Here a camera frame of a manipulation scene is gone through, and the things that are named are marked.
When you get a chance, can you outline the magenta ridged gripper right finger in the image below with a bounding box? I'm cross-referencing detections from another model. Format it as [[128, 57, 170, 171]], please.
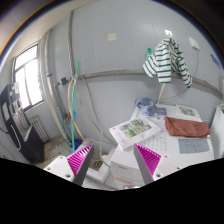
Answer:
[[134, 144, 161, 185]]

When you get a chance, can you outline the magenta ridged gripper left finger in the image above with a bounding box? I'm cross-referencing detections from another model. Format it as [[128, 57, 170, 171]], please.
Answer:
[[67, 145, 94, 186]]

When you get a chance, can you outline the brown folded towel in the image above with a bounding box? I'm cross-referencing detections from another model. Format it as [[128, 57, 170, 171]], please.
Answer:
[[165, 117, 210, 138]]

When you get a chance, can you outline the white box appliance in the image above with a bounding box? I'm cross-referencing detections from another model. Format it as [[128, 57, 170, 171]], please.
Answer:
[[111, 147, 144, 190]]

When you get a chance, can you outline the white table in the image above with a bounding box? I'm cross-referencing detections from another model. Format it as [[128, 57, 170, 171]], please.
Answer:
[[114, 103, 215, 168]]

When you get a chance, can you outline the white illustrated booklet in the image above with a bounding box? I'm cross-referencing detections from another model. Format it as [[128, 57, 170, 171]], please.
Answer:
[[109, 116, 161, 150]]

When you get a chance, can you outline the grey printed sheet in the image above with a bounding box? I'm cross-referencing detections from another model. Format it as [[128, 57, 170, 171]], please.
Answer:
[[178, 139, 209, 154]]

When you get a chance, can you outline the blue crumpled cloth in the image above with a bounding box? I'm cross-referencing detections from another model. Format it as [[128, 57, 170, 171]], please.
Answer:
[[135, 97, 157, 117]]

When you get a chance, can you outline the white picture card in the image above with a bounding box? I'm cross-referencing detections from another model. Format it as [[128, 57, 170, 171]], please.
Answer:
[[176, 105, 201, 121]]

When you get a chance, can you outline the green pole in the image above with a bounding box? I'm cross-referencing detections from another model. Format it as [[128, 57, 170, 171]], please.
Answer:
[[69, 61, 82, 153]]

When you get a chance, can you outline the green white striped shirt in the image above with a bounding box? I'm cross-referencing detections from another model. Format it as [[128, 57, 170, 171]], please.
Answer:
[[142, 38, 192, 88]]

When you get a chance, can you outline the grey horizontal wall pipe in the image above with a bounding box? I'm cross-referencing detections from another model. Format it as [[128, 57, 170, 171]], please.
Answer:
[[79, 69, 224, 98]]

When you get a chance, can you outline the window with frame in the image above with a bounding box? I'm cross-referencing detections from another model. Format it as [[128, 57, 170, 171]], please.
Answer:
[[13, 44, 43, 110]]

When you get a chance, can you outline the white wall socket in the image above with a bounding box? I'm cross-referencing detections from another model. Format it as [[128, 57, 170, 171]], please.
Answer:
[[107, 33, 117, 41]]

